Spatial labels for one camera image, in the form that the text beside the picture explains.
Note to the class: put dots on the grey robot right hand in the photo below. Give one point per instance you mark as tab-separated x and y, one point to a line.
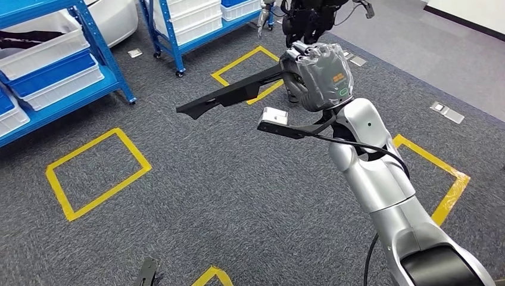
323	79

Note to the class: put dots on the black plastic panel part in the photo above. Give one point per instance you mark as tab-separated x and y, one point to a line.
31	39
232	94

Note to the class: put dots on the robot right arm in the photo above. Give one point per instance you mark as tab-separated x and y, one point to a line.
374	185

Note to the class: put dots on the blue metal shelf rack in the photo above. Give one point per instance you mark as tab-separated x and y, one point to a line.
173	39
108	59

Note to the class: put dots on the metal floor socket plate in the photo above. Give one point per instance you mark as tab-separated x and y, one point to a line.
135	53
357	60
448	113

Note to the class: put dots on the black humanoid robot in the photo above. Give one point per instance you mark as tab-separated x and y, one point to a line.
307	19

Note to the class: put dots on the large white plastic bin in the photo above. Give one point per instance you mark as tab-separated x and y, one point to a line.
197	23

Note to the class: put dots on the white car with red stripe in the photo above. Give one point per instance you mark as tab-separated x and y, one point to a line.
114	19

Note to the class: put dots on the black robot left foot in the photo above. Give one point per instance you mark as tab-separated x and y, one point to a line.
146	274

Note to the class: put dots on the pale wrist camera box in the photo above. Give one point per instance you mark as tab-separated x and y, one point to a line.
274	115

